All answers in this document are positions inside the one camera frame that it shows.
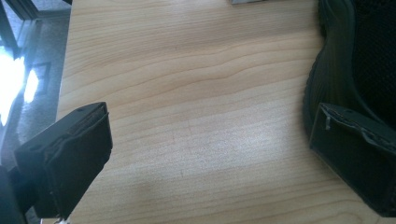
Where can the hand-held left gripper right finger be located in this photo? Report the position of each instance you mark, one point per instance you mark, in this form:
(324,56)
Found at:
(351,155)

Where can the grey flat object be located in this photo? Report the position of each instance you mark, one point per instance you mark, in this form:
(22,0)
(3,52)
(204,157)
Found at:
(246,1)

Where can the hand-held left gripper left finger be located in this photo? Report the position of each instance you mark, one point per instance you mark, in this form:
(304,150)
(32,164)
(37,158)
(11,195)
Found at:
(74,161)

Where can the dark metal stand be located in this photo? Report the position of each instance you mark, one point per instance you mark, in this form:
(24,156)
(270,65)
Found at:
(18,12)

